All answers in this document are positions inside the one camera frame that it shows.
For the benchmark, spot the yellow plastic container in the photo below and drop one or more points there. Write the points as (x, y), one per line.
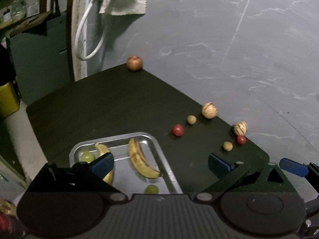
(9, 102)

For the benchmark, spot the small red plum right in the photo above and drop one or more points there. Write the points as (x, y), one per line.
(241, 139)

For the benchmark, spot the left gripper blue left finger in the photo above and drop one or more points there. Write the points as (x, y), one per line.
(101, 167)

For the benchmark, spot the dark cabinet with clutter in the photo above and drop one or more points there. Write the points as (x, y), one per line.
(35, 46)

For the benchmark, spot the striped pepino melon left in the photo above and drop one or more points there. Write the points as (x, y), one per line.
(209, 110)

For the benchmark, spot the small yellow banana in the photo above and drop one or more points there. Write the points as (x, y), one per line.
(102, 149)

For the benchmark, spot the striped pepino melon right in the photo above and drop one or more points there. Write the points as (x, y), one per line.
(240, 128)

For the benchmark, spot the silver metal tray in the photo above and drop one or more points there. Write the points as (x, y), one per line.
(126, 178)

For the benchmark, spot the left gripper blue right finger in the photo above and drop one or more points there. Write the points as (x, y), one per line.
(228, 173)

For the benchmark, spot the small tan round fruit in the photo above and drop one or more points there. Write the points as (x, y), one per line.
(191, 119)

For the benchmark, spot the large ripe spotted banana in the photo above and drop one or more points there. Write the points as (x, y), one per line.
(139, 161)

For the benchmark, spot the red-brown apple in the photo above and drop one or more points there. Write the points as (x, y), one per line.
(134, 63)

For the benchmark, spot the green round fruit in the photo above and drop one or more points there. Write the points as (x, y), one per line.
(151, 189)
(87, 157)

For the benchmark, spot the small tan fruit front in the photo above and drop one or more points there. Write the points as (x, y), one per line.
(227, 146)

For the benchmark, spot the striped pepino melon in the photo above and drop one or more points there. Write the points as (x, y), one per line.
(209, 110)
(240, 128)

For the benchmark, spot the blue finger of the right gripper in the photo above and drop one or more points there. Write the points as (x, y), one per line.
(301, 170)

